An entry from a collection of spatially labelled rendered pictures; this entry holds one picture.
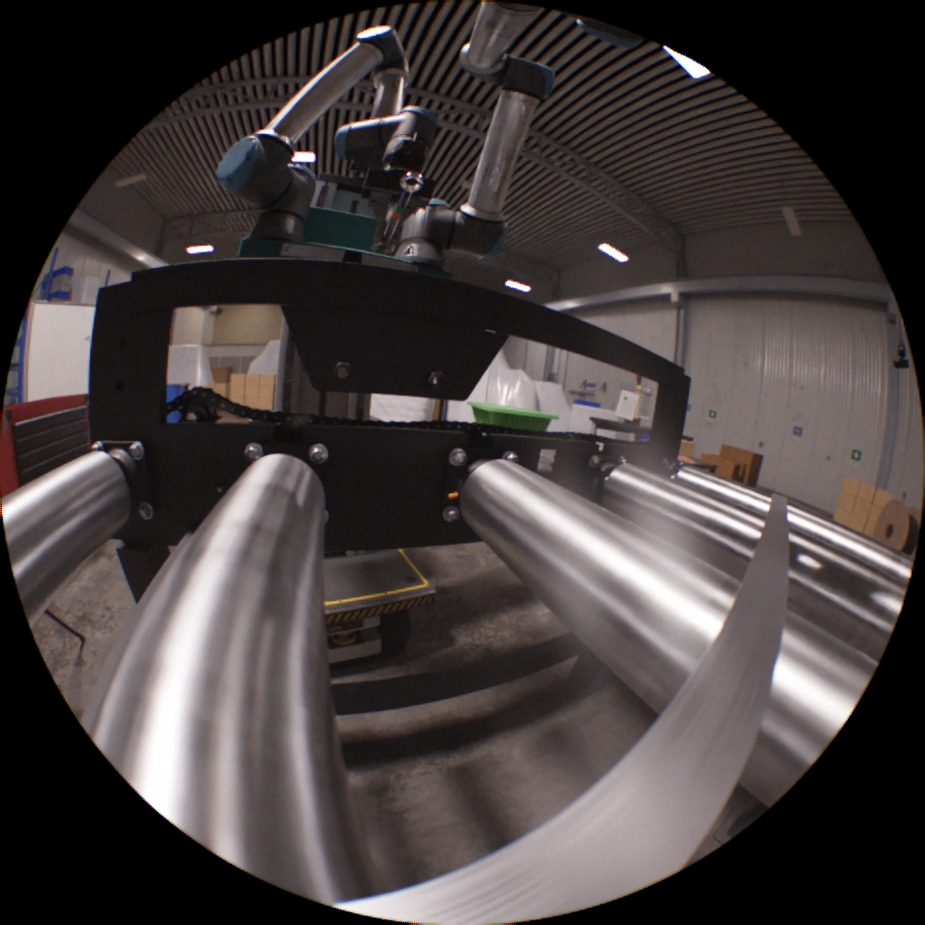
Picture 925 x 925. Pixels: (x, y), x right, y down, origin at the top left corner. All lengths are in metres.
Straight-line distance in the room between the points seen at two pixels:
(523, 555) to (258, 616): 0.24
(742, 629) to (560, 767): 1.00
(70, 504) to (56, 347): 4.30
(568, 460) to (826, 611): 0.52
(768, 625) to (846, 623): 0.31
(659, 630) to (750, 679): 0.09
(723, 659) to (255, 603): 0.20
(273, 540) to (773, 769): 0.33
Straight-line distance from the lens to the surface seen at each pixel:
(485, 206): 1.09
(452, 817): 1.03
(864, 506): 7.54
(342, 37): 8.68
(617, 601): 0.23
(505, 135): 1.06
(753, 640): 0.18
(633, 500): 0.57
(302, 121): 1.03
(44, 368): 4.64
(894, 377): 10.62
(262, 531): 0.21
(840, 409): 10.36
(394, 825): 1.02
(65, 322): 4.75
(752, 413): 10.60
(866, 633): 0.51
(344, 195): 1.33
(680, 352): 11.75
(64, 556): 0.41
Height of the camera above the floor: 1.00
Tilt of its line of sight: 13 degrees down
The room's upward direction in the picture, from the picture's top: 7 degrees clockwise
